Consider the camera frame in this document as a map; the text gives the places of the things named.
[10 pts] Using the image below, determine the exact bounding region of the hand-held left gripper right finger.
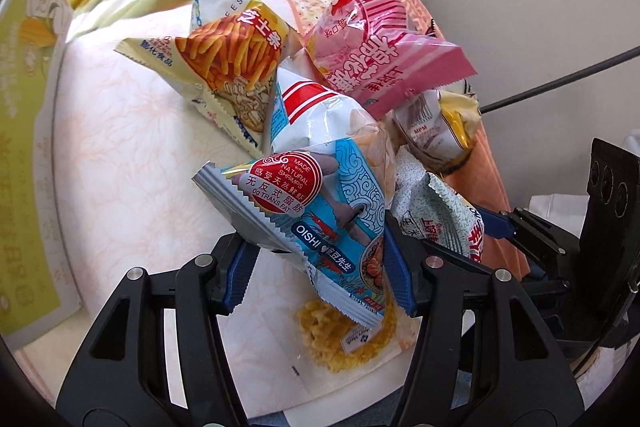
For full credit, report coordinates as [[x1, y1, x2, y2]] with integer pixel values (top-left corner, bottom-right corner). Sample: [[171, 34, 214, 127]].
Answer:
[[384, 212, 586, 427]]

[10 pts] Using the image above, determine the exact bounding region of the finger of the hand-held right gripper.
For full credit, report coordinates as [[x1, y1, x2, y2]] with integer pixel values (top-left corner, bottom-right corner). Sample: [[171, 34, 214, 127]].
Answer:
[[477, 205, 582, 259], [520, 257, 572, 287]]

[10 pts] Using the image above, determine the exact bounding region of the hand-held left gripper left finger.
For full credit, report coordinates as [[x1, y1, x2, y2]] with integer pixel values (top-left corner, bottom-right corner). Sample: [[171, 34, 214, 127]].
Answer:
[[56, 232, 261, 427]]

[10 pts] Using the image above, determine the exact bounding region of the white green patterned snack bag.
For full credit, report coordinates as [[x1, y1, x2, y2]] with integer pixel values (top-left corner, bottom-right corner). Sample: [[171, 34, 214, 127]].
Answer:
[[390, 147, 489, 266]]

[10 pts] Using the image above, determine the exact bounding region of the blue shrimp chip bag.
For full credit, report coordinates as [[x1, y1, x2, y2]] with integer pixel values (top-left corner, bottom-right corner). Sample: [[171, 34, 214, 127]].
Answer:
[[191, 134, 401, 329]]

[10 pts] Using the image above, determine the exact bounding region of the green cardboard box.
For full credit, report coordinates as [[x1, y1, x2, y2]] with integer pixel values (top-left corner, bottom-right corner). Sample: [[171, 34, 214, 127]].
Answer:
[[0, 0, 85, 351]]

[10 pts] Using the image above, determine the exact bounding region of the cream waffle snack bag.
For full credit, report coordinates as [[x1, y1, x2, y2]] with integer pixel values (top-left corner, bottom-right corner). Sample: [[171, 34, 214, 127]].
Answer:
[[295, 297, 419, 376]]

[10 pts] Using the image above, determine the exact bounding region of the yellow foil snack bag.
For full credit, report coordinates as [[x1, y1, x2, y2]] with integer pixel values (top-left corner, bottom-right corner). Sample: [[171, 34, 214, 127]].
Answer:
[[392, 89, 482, 174]]

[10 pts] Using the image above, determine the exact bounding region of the white red striped snack bag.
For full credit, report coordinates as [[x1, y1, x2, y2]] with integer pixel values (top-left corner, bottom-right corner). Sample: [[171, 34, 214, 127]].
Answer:
[[270, 67, 389, 158]]

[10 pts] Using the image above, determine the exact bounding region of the pink striped snack bag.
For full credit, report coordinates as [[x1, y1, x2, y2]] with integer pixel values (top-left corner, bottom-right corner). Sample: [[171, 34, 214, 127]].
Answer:
[[305, 0, 479, 120]]

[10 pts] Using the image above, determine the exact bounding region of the orange cheese stick bag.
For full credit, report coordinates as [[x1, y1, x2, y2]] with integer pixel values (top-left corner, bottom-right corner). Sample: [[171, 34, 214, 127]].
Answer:
[[114, 0, 297, 156]]

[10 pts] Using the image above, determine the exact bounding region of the pink cracker packet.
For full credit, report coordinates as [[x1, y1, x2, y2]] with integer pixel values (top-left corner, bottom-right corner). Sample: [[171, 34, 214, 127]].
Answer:
[[284, 0, 441, 40]]

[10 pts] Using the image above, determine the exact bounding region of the black cable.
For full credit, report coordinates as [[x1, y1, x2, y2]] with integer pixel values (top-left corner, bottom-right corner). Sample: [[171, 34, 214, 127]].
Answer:
[[480, 47, 640, 114]]

